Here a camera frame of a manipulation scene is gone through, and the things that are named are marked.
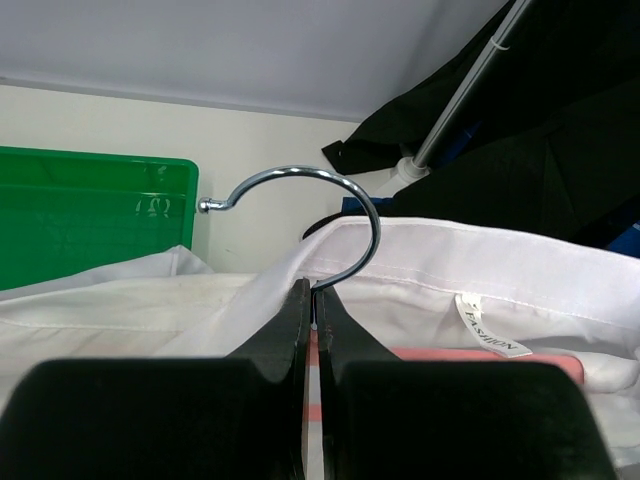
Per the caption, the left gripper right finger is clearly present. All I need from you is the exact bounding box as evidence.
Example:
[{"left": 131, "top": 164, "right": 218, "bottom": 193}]
[{"left": 315, "top": 289, "right": 616, "bottom": 479}]

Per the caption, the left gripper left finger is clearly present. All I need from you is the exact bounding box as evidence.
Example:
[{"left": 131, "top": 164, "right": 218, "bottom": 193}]
[{"left": 1, "top": 279, "right": 311, "bottom": 479}]

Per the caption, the pink hanger with metal hook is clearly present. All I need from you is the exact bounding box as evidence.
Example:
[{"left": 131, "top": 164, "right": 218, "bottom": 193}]
[{"left": 198, "top": 166, "right": 585, "bottom": 480}]

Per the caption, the white shirt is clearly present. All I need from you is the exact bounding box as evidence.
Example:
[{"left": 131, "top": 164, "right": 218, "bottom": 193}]
[{"left": 1, "top": 218, "right": 639, "bottom": 479}]

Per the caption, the blue plaid shirt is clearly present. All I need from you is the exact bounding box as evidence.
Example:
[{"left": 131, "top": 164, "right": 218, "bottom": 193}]
[{"left": 342, "top": 119, "right": 640, "bottom": 259}]

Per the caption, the black shirt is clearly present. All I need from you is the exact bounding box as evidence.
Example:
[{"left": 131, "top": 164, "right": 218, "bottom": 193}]
[{"left": 302, "top": 0, "right": 640, "bottom": 249}]

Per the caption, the metal clothes rack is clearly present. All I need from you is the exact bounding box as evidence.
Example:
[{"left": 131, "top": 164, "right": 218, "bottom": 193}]
[{"left": 374, "top": 0, "right": 534, "bottom": 198}]

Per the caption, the green plastic tray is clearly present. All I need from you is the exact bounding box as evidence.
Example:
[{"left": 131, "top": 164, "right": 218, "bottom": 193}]
[{"left": 1, "top": 147, "right": 199, "bottom": 290}]

